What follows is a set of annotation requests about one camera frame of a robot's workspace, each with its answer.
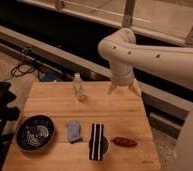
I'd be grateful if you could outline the black cable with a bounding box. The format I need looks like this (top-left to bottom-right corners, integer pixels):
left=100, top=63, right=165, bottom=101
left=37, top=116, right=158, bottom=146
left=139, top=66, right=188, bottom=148
left=10, top=61, right=41, bottom=78

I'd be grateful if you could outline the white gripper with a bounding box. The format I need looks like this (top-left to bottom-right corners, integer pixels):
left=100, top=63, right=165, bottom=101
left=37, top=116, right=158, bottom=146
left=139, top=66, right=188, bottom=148
left=108, top=68, right=141, bottom=96

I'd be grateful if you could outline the metal rail frame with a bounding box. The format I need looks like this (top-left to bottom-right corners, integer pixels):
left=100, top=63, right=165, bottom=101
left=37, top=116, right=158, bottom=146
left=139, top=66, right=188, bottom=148
left=0, top=21, right=193, bottom=134

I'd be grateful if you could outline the red brown sausage toy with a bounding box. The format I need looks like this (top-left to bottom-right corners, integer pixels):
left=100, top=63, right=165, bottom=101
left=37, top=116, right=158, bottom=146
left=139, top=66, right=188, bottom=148
left=113, top=137, right=137, bottom=147

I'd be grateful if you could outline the clear plastic bottle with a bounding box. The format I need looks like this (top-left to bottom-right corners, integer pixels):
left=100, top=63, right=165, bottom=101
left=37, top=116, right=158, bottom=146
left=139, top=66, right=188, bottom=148
left=73, top=73, right=86, bottom=102

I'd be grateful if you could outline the black patterned bowl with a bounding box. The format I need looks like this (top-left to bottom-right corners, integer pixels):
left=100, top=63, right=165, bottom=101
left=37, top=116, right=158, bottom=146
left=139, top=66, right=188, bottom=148
left=16, top=115, right=55, bottom=152

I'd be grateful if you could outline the black white striped cloth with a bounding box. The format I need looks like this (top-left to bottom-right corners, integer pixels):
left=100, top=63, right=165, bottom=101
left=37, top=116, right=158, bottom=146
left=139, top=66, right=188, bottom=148
left=89, top=123, right=104, bottom=161

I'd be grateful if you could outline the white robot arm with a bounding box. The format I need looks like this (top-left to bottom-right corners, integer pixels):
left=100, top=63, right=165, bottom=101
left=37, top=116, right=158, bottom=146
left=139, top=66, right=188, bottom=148
left=98, top=28, right=193, bottom=171

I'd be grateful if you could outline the blue object on floor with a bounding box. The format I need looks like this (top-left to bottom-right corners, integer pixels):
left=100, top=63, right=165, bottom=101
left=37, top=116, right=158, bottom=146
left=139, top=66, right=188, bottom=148
left=40, top=73, right=58, bottom=82

